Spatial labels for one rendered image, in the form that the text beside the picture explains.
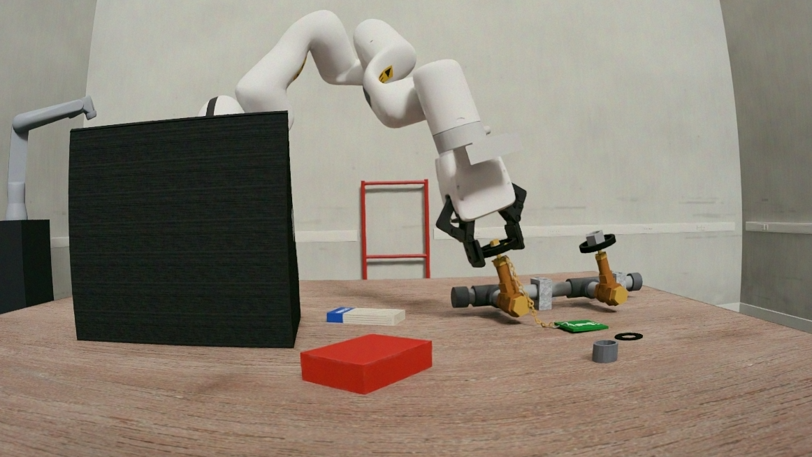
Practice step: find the green tag with gold chain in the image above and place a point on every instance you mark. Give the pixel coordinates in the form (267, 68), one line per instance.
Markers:
(574, 326)

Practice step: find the red rectangular block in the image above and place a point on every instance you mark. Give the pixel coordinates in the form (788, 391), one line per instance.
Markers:
(366, 364)

